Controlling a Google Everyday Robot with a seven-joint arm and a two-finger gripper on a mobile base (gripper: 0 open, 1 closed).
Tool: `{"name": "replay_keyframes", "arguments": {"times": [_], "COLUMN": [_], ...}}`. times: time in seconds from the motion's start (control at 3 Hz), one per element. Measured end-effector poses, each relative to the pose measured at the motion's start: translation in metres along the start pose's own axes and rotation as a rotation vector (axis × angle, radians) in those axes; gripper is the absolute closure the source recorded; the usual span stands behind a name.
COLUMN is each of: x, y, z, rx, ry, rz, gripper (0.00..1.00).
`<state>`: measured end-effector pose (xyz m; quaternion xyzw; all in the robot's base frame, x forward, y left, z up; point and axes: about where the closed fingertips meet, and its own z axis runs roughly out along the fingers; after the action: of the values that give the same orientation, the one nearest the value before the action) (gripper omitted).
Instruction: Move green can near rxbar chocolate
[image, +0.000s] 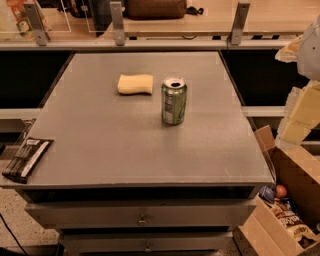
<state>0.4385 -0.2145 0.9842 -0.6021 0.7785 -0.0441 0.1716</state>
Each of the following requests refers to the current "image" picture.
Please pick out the right metal bracket post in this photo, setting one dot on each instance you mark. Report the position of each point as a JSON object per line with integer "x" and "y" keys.
{"x": 239, "y": 21}

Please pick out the drawer knob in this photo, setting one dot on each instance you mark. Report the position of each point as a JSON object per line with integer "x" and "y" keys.
{"x": 142, "y": 221}
{"x": 147, "y": 248}

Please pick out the middle metal bracket post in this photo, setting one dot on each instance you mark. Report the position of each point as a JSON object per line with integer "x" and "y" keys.
{"x": 117, "y": 20}

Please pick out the metal bracket post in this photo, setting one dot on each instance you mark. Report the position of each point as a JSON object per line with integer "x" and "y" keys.
{"x": 117, "y": 20}
{"x": 239, "y": 21}
{"x": 36, "y": 22}

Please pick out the left metal bracket post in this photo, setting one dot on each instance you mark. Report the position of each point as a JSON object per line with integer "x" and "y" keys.
{"x": 36, "y": 22}

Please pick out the red apple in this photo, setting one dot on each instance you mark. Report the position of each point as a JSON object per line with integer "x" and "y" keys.
{"x": 281, "y": 191}

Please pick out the upper drawer knob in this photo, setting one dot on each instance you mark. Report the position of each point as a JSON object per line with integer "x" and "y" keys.
{"x": 142, "y": 221}

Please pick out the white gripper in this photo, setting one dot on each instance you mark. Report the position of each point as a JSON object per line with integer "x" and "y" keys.
{"x": 310, "y": 53}

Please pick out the brown leather bag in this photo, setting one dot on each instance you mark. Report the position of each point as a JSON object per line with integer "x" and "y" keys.
{"x": 155, "y": 9}

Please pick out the yellow sponge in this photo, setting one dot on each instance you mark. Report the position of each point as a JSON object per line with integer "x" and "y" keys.
{"x": 134, "y": 84}

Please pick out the colourful package behind glass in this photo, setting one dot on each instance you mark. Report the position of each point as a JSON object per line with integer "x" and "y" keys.
{"x": 19, "y": 13}

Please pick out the lower drawer knob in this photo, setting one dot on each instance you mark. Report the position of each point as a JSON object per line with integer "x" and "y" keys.
{"x": 147, "y": 248}

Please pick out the green soda can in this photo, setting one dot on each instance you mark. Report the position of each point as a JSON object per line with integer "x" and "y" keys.
{"x": 173, "y": 100}

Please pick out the snack chip bag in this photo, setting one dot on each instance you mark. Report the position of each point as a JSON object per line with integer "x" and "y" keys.
{"x": 296, "y": 228}

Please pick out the cardboard box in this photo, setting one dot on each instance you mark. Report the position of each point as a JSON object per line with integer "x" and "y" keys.
{"x": 299, "y": 171}

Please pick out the blue snack packet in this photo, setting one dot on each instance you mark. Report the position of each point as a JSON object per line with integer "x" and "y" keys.
{"x": 267, "y": 193}

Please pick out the grey drawer cabinet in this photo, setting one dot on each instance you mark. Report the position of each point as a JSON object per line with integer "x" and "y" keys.
{"x": 113, "y": 159}

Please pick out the black rxbar chocolate wrapper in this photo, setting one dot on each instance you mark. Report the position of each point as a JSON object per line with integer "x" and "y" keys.
{"x": 26, "y": 158}

